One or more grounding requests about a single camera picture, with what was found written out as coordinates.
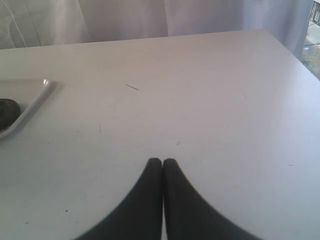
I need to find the black weight plate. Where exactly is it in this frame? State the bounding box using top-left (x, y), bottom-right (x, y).
top-left (0, 98), bottom-right (21, 131)

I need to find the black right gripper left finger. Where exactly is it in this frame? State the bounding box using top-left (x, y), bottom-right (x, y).
top-left (78, 158), bottom-right (163, 240)

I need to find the white backdrop curtain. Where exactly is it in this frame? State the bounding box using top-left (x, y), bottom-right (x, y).
top-left (0, 0), bottom-right (313, 58)

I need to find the white rectangular tray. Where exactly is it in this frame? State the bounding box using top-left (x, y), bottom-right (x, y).
top-left (0, 78), bottom-right (56, 139)

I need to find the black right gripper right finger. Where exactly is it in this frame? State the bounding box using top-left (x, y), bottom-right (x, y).
top-left (162, 158), bottom-right (258, 240)

